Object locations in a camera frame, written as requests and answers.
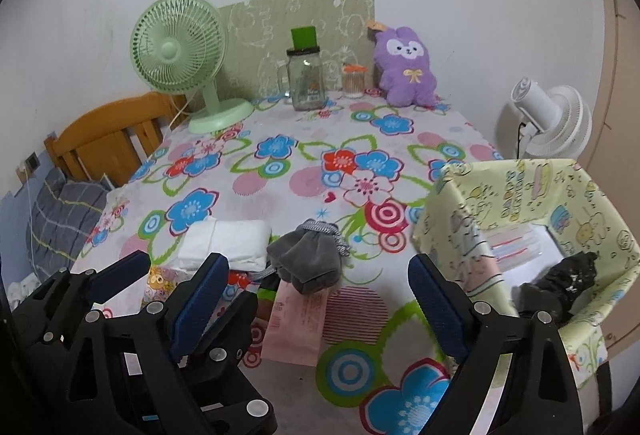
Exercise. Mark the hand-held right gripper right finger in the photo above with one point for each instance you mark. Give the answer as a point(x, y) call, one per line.
point(440, 310)

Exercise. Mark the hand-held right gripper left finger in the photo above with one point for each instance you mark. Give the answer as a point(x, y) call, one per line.
point(200, 305)

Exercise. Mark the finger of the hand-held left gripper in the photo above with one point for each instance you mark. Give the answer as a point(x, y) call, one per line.
point(225, 365)
point(120, 275)

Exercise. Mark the white cloth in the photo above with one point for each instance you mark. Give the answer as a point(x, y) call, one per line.
point(21, 291)
point(225, 242)

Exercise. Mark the pink paper packet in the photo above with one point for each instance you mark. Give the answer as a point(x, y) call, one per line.
point(297, 325)

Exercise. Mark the grey gloves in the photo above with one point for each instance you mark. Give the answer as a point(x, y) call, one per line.
point(310, 255)

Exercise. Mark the yellow cartoon storage box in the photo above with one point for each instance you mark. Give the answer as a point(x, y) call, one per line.
point(520, 185)

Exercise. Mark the grey striped pillow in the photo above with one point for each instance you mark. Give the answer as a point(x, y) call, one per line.
point(65, 215)

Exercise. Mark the clear plastic packet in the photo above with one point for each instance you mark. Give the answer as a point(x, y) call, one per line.
point(510, 242)

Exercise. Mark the white crumpled cloth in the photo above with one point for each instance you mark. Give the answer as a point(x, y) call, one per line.
point(21, 291)

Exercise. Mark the black crumpled cloth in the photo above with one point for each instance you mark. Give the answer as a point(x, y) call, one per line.
point(565, 280)

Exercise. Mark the wooden bed headboard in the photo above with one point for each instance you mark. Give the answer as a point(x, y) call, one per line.
point(110, 135)

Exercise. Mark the white circulator fan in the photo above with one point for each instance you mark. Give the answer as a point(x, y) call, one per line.
point(560, 120)

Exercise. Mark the green desk fan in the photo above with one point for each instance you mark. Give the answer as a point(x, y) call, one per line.
point(175, 55)

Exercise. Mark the purple plush bunny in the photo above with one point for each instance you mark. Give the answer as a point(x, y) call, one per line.
point(407, 75)

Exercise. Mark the small jar with orange lid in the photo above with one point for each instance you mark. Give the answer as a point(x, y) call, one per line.
point(354, 84)

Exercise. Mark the green drawn-on cardboard sheet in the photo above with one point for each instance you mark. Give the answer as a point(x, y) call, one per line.
point(250, 25)

